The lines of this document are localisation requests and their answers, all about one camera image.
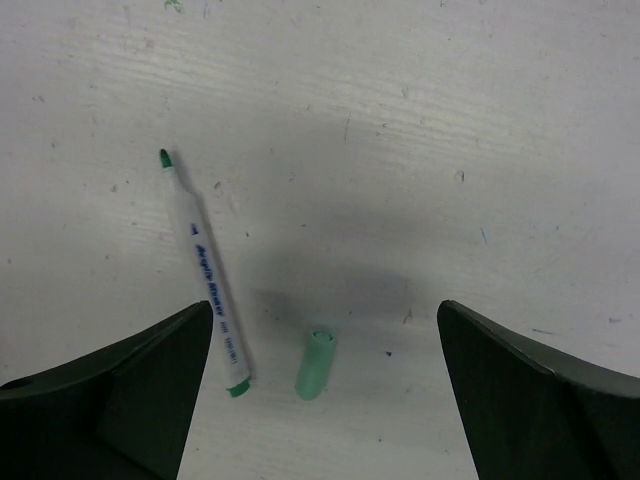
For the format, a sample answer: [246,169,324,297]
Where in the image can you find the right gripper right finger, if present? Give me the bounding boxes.
[437,300,639,479]

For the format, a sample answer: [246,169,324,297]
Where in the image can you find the light green pen cap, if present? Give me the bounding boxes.
[295,327,337,401]

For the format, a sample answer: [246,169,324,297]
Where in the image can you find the light green marker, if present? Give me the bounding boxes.
[159,149,251,398]

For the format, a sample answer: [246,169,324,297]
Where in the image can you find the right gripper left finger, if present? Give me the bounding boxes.
[1,301,213,479]

